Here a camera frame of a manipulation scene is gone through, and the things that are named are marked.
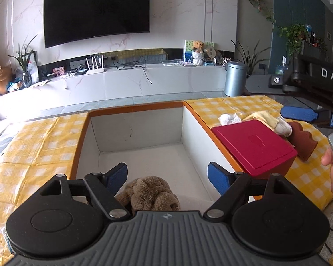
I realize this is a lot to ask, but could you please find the hanging vine plant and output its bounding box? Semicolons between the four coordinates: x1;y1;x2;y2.
243;0;276;24

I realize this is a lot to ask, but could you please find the silver trash can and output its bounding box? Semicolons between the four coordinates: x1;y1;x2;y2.
224;61;247;97

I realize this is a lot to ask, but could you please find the cream sock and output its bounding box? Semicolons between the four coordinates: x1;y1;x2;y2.
275;116;293;137

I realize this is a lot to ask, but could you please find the brown plush towel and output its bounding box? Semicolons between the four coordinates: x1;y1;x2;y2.
115;175;181;214

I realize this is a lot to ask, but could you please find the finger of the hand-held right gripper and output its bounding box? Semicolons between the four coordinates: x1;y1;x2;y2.
280;104;333;128

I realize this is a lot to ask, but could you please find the brown teddy bear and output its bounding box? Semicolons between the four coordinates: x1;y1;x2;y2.
191;41;205;65

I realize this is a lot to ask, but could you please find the brown sponge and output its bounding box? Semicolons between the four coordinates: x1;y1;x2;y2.
287;122;318;161

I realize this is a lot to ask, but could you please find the snake plant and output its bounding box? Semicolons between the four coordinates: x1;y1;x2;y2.
231;39;271;78

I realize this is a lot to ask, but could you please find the red box lid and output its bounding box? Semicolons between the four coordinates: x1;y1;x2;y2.
212;120;298;178

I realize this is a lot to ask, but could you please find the white router with antennas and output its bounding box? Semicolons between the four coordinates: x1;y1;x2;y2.
85;55;105;75

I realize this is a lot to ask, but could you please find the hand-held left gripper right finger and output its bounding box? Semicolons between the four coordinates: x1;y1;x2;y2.
204;162;295;222

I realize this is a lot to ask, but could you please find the yellow cloth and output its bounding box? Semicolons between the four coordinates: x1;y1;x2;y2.
243;111;281;131

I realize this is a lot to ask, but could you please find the green blue painting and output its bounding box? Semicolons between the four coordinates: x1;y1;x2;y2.
184;39;215;61

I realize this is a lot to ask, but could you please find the white marble television console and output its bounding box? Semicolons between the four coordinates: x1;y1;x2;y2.
0;61;231;114

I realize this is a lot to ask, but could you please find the crumpled white tissue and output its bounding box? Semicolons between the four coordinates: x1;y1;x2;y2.
218;113;242;126

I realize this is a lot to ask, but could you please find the leafy potted plant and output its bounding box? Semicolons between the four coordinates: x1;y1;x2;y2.
272;23;308;59

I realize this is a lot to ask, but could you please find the black power cable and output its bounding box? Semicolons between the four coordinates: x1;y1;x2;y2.
112;58;153;85

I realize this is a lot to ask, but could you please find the yellow checkered tablecloth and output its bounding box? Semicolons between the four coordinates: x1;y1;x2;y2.
0;94;333;258

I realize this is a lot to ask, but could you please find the blue water jug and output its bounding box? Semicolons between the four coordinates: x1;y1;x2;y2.
275;56;289;75

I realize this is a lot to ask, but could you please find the blue plastic bag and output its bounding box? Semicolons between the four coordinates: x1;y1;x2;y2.
7;81;24;92

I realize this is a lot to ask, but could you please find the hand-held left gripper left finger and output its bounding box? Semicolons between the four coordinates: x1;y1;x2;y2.
40;163;131;222

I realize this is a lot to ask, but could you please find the white cardboard box orange rim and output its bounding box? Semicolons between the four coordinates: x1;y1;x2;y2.
69;101;263;203

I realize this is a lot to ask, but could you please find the black flat television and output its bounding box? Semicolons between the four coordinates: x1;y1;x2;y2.
43;0;151;49

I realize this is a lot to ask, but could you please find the grey metal cabinet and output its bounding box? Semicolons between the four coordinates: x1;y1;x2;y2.
302;40;330;59

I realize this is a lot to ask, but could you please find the green plant in glass vase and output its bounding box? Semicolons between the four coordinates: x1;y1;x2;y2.
8;35;38;88

